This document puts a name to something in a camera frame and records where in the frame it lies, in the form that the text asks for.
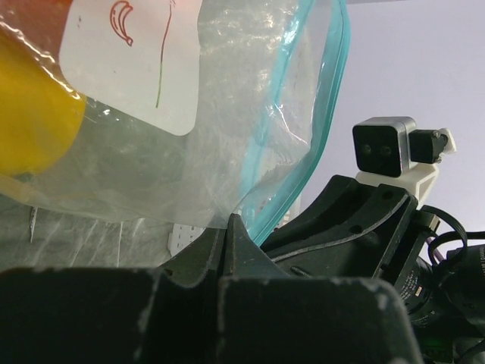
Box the yellow apple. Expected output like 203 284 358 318
1 33 86 176

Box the white plastic basket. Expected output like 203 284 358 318
166 196 304 261

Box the orange tangerine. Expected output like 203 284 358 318
1 0 72 64

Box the clear zip top bag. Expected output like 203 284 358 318
1 1 350 244

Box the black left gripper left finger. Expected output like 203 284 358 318
1 229 225 363

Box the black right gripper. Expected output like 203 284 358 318
261 175 484 363

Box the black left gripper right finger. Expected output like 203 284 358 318
217 215 423 363

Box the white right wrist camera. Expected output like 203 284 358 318
352 116 457 207

